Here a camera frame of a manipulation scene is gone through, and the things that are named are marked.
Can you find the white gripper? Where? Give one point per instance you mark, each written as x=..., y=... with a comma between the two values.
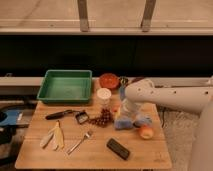
x=129, y=111

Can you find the blue sponge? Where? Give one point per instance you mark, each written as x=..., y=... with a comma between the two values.
x=123, y=123

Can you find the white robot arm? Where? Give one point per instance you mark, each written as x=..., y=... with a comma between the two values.
x=196, y=100

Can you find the purple bowl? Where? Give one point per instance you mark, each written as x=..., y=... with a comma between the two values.
x=137, y=79

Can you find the red bowl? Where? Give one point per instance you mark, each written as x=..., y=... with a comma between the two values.
x=109, y=80

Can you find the orange carrot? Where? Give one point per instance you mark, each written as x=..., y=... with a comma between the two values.
x=116, y=108

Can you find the blue grey cloth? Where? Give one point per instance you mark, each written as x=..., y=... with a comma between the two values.
x=141, y=120

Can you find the blue plastic cup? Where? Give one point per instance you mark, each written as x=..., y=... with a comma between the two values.
x=122, y=93

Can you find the bunch of dark grapes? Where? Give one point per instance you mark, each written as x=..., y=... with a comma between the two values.
x=103, y=120

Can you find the red yellow apple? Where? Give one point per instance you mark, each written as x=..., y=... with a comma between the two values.
x=146, y=132

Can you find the small dark metal cup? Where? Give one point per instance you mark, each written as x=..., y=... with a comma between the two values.
x=123, y=80

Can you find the white paper cup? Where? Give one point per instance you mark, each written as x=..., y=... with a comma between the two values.
x=104, y=95

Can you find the black rectangular remote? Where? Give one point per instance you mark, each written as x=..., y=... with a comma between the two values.
x=118, y=149

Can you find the silver fork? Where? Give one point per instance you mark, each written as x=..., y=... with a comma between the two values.
x=86, y=136

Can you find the green plastic tray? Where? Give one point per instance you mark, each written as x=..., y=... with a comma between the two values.
x=66, y=86

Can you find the banana peel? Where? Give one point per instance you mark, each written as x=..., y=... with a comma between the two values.
x=55, y=135

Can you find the blue object at left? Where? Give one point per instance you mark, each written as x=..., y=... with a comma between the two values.
x=12, y=118

